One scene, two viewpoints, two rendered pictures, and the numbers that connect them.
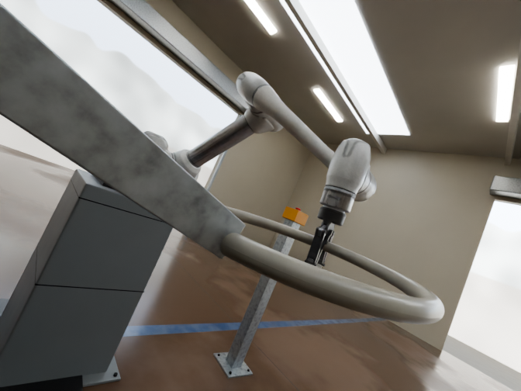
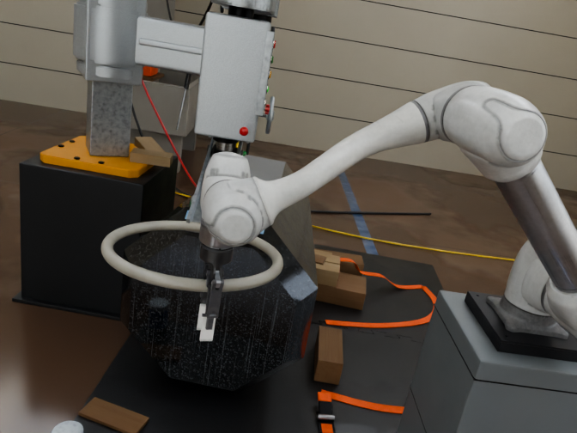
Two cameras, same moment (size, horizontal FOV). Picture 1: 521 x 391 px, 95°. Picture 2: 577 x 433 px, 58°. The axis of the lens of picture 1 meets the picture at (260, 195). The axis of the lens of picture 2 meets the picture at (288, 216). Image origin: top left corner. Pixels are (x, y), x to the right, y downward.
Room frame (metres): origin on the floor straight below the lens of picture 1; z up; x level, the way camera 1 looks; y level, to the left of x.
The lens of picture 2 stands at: (1.49, -0.95, 1.54)
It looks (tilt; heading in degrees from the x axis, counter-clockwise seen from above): 20 degrees down; 130
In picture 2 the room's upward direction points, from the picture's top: 10 degrees clockwise
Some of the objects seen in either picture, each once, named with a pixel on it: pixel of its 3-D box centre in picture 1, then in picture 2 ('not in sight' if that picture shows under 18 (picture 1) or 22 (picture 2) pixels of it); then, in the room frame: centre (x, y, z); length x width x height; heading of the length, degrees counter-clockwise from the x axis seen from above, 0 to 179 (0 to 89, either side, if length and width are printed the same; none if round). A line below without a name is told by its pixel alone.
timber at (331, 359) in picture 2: not in sight; (328, 353); (0.35, 0.92, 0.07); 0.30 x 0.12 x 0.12; 129
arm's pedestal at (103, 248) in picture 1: (90, 267); (482, 432); (1.18, 0.60, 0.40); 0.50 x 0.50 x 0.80; 43
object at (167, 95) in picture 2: not in sight; (167, 118); (-3.08, 2.31, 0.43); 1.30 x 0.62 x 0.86; 133
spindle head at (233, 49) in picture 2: not in sight; (234, 79); (-0.02, 0.42, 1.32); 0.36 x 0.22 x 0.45; 134
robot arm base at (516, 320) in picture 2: not in sight; (525, 307); (1.17, 0.62, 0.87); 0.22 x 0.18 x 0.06; 133
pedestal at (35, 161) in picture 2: not in sight; (104, 223); (-0.92, 0.41, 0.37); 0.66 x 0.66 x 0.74; 39
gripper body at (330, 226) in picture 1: (328, 224); (215, 262); (0.69, -0.21, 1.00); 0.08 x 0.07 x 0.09; 150
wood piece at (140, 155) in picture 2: not in sight; (151, 157); (-0.69, 0.53, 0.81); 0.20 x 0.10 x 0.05; 47
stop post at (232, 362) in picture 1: (266, 285); not in sight; (1.62, -0.27, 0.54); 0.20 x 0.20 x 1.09; 39
